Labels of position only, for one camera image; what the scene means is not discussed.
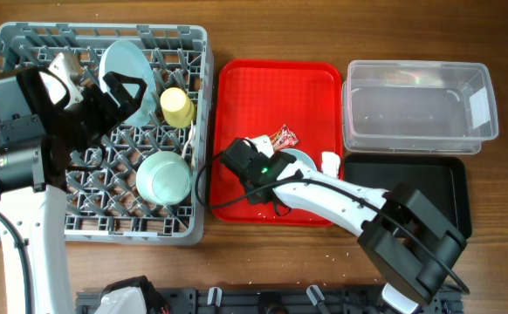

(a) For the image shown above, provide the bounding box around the light blue plate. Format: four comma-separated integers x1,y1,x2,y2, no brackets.
99,40,157,127

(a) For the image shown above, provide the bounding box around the yellow plastic cup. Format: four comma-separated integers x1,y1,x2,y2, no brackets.
160,87,196,128

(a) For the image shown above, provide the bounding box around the white plastic fork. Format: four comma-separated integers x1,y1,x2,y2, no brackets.
181,122,196,159

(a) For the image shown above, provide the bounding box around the small blue food bowl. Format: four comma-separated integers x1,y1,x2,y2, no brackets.
281,148,318,174

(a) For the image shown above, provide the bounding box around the light green bowl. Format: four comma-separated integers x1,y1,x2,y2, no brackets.
135,151,192,206

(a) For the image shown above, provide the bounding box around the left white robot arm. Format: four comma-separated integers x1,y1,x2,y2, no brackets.
0,66,148,313

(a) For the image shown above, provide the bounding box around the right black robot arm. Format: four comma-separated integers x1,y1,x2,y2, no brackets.
220,138,469,313

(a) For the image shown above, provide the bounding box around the grey dishwasher rack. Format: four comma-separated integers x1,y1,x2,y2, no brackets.
0,22,214,245

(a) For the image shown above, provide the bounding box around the red snack wrapper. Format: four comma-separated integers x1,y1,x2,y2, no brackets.
270,124,299,151

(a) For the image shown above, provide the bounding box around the red plastic tray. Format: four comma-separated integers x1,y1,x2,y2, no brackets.
209,59,343,227

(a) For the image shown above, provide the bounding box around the crumpled white napkin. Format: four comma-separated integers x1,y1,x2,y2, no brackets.
321,152,341,179

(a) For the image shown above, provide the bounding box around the clear plastic bin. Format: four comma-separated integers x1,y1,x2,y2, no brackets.
342,60,499,154

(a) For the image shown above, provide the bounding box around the black plastic tray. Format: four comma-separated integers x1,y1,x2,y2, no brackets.
344,154,472,238

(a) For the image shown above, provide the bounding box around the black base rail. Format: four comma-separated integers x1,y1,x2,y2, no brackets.
75,285,464,314

